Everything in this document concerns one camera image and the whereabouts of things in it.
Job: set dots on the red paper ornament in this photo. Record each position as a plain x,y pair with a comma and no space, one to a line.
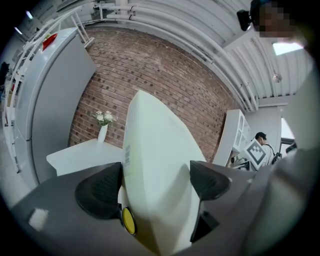
49,42

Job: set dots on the white side cabinet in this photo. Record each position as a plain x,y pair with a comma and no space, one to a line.
232,140

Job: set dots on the white metal shelf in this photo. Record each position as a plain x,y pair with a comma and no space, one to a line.
15,87

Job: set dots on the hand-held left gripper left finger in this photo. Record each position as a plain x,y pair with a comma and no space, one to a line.
100,190

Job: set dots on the white table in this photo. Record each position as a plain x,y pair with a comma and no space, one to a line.
82,155

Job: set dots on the person's face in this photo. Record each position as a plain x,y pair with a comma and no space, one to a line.
275,20

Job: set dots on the black head-worn camera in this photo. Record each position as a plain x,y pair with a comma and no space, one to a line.
243,20

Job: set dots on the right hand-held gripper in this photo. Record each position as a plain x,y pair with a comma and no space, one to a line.
255,155

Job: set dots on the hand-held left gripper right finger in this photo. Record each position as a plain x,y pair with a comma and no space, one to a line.
207,180

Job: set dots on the grey refrigerator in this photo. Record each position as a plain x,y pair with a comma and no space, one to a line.
50,100

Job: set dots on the white vase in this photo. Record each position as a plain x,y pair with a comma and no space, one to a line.
102,133

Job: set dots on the white flowers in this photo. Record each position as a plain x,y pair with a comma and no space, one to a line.
105,117

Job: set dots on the pale green board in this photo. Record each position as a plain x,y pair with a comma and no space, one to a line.
160,155

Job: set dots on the rectangular ceiling lamp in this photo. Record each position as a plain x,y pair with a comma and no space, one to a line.
287,48

